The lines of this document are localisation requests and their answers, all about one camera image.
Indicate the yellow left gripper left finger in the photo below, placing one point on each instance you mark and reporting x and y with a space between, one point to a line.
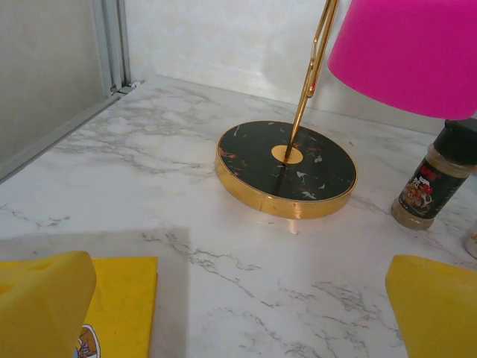
41 306

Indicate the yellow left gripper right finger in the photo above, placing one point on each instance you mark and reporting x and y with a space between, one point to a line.
439 313

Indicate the yellow book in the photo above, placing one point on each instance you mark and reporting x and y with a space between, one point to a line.
126 298

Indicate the jar with orange lid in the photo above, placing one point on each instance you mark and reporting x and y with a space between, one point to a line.
472 246

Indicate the spice bottle black cap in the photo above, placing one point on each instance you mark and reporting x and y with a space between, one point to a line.
428 186

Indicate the gold glass holder stand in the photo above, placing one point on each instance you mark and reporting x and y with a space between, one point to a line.
257 168

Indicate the pink goblet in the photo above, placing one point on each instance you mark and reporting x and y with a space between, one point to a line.
406 56

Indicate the aluminium side rail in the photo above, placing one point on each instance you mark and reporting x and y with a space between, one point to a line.
56 134

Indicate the aluminium frame post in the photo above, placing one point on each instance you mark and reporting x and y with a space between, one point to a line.
112 44

